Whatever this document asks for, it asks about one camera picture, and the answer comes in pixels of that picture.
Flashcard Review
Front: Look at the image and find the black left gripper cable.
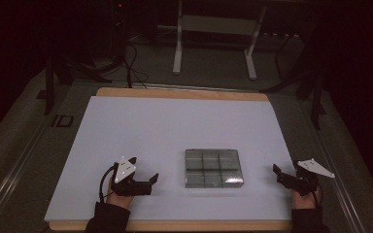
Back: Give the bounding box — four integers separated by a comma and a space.
98, 162, 119, 204

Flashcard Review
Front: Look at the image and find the metal floor rail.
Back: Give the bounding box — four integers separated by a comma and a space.
307, 125, 367, 233
0, 120, 48, 224

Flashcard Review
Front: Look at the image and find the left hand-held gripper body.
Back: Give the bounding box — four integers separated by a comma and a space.
111, 156, 153, 197

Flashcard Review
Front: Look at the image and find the black tripod stand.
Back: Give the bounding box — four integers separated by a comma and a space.
260, 35, 327, 131
36, 48, 114, 117

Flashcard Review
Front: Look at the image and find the black floor cable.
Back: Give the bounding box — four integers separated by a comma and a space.
122, 42, 150, 90

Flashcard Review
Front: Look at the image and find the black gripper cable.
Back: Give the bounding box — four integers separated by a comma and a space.
312, 183, 323, 208
98, 162, 119, 204

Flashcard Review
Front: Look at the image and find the clear plastic compartment box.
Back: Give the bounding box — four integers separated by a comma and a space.
185, 148, 245, 189

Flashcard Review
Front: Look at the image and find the person's right hand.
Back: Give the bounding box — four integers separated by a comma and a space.
290, 185, 322, 211

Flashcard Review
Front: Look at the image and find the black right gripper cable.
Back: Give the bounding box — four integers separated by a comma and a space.
312, 183, 323, 208

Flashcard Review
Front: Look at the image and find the white table mat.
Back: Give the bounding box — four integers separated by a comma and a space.
44, 95, 294, 223

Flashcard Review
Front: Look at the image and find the person's left hand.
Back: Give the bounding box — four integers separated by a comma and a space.
106, 179, 136, 211

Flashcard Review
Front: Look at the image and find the white metal stand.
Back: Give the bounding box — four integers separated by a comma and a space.
172, 0, 269, 82

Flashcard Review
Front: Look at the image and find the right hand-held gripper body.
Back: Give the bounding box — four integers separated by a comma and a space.
283, 157, 336, 197

